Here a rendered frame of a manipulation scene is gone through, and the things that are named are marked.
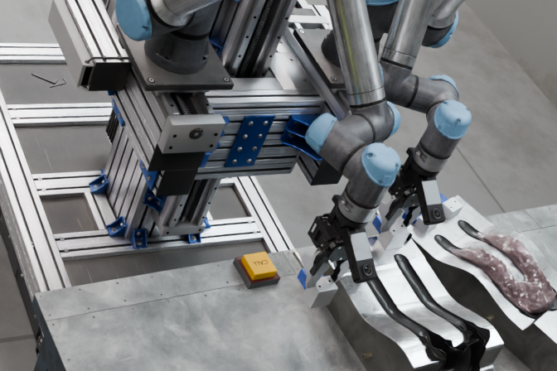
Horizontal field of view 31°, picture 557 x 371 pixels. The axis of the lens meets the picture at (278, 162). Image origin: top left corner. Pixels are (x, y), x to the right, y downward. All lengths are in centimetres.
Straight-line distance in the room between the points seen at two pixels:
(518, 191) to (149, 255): 191
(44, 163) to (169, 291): 116
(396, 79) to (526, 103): 287
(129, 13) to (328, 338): 82
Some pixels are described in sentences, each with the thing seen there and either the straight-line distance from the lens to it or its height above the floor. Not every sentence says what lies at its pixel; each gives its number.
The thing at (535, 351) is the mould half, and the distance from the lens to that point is 242.
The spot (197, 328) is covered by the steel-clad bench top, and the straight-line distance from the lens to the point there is 212.
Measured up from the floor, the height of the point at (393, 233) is 94.
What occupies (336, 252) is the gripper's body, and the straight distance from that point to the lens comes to 201.
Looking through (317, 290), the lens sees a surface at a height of 96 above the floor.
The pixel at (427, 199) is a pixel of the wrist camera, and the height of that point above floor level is 108.
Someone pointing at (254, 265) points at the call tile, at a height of 84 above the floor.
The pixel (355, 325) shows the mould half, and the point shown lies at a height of 85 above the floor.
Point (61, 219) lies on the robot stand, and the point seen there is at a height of 21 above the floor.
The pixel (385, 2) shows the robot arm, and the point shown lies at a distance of 249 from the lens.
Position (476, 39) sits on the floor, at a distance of 531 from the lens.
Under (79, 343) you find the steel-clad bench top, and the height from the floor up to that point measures 80.
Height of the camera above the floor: 238
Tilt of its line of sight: 38 degrees down
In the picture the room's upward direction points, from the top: 25 degrees clockwise
